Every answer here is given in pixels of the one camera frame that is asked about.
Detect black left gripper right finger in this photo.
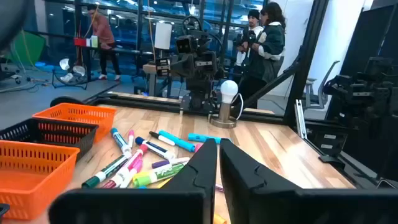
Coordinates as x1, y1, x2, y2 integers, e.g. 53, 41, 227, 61
219, 139, 398, 224

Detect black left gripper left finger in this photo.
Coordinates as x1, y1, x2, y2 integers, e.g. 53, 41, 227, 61
48, 138, 218, 224

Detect green Expo marker lime cap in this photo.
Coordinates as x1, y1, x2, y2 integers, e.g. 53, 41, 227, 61
132, 162, 188, 189

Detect light blue highlighter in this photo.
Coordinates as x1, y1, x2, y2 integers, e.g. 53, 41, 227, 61
187, 133, 231, 145
158, 129, 197, 153

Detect white rectangular panel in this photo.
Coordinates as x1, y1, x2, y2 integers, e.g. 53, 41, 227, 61
154, 21, 173, 50

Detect white bulb brass lamp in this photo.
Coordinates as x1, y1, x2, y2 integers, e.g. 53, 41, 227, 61
209, 80, 239, 129

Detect pink capped marker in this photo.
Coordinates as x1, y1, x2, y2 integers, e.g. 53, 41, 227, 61
127, 129, 136, 149
119, 159, 144, 189

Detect dark blue capped white marker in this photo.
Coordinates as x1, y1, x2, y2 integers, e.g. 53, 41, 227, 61
135, 136, 176, 161

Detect person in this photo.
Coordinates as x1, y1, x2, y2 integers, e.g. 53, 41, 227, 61
86, 3, 123, 82
233, 8, 265, 85
239, 1, 287, 110

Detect dark green capped marker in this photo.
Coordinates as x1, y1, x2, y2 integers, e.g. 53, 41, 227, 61
81, 153, 132, 189

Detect blue capped Expo marker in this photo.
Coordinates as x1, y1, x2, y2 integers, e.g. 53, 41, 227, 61
110, 127, 133, 154

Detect red white green box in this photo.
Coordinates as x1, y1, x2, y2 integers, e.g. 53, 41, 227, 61
73, 35, 100, 49

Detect orange plastic mesh basket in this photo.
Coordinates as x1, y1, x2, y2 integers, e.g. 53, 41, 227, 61
32, 103, 117, 143
0, 139, 80, 220

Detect grey office chair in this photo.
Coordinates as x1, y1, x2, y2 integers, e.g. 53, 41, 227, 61
302, 60, 341, 110

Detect black stand white reflectors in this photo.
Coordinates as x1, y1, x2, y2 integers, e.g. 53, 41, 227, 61
51, 57, 88, 91

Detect black plastic mesh basket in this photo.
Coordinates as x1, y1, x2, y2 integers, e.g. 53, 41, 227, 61
0, 118, 99, 160

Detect black wheel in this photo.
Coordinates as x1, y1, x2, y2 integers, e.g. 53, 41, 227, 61
49, 95, 85, 108

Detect green cloth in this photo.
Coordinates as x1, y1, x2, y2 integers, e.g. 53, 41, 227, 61
4, 29, 47, 67

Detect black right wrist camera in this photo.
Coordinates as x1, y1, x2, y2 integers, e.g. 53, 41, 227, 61
175, 34, 200, 55

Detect white lamp cable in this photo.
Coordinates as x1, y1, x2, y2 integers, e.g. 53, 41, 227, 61
231, 92, 246, 121

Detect white metal bracket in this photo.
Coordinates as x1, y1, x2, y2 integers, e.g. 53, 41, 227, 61
293, 98, 309, 140

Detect black wall panel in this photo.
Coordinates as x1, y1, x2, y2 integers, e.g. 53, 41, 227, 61
340, 2, 398, 78

